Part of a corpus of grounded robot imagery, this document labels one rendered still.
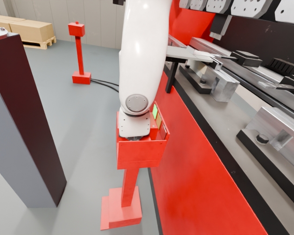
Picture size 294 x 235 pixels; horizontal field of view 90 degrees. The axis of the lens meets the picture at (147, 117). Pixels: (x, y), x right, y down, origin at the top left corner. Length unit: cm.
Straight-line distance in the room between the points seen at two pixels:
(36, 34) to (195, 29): 338
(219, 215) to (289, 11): 57
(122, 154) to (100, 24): 446
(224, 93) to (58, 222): 119
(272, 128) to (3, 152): 98
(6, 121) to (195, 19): 161
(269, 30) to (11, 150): 156
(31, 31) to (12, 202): 349
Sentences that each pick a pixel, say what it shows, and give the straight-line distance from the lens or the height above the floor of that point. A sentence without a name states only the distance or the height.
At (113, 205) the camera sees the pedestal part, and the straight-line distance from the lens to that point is 111.
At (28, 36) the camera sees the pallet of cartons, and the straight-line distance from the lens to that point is 433.
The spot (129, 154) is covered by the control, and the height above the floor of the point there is 75.
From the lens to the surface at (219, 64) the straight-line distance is 79.
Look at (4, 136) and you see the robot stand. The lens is 79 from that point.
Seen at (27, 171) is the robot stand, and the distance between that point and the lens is 95.
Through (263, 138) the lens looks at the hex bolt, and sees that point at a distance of 51.
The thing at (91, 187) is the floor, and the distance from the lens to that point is 130.
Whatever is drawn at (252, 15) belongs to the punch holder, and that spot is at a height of 118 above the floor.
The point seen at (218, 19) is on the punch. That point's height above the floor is 115.
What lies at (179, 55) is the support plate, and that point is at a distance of 71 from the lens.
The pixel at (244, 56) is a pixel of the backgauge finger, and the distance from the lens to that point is 97.
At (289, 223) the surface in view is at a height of 88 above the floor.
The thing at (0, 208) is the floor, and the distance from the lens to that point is 142.
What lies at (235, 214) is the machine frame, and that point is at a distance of 50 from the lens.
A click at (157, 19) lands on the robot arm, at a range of 31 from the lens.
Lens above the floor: 115
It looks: 37 degrees down
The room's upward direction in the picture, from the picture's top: 12 degrees clockwise
